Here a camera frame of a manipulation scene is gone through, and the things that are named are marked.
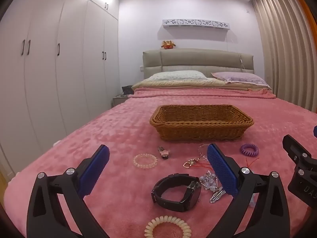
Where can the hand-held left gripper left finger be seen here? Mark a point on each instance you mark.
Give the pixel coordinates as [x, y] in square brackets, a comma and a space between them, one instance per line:
[95, 168]

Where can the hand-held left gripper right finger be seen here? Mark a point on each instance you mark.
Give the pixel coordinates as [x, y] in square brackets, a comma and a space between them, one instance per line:
[223, 171]

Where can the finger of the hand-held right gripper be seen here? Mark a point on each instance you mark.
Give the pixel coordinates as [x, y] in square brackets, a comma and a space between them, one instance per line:
[293, 148]
[315, 131]

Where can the clear crystal bead cluster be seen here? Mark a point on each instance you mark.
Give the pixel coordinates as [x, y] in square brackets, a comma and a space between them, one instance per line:
[209, 181]

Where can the brown wicker basket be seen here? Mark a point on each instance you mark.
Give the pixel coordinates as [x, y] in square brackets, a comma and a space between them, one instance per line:
[198, 131]

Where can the black wrist watch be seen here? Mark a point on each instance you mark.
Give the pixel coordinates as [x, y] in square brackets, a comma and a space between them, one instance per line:
[161, 199]

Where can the silver snap hair clips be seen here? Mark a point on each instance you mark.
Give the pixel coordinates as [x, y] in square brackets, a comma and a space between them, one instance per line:
[218, 194]

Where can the pink fleece blanket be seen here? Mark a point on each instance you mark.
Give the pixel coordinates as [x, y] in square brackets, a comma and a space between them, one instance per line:
[99, 129]

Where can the pink hair clip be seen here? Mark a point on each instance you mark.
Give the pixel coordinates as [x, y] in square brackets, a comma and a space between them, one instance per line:
[164, 153]

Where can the grey nightstand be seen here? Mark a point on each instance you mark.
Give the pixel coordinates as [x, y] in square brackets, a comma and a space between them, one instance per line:
[118, 101]

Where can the beige curtain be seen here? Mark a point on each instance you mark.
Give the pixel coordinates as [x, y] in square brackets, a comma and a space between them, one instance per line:
[284, 54]

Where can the black device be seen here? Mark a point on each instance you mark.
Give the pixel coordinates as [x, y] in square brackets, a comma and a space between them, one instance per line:
[126, 90]

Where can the light purple pillow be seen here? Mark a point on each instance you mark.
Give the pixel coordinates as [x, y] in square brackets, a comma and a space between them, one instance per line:
[237, 76]

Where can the white wardrobe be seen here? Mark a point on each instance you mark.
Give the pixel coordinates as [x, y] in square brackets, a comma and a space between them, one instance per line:
[62, 79]

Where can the beige blanket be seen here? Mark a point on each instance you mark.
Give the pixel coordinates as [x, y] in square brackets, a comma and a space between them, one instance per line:
[173, 85]

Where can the white floral pillow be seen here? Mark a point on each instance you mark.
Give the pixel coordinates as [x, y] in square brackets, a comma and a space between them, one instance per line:
[175, 75]

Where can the grey padded headboard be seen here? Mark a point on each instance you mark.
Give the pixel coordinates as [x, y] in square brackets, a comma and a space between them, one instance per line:
[198, 59]

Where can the orange plush toy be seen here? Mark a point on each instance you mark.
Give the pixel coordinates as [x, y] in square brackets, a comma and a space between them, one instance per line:
[168, 44]

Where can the white patterned wall shelf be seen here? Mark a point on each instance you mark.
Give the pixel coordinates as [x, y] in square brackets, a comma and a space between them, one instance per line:
[195, 23]

